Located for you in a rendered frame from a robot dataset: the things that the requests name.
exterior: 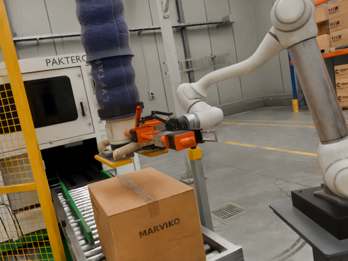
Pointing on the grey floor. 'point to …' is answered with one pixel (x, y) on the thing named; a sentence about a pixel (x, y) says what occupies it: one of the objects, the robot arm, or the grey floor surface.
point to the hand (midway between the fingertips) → (144, 134)
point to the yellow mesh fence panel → (29, 130)
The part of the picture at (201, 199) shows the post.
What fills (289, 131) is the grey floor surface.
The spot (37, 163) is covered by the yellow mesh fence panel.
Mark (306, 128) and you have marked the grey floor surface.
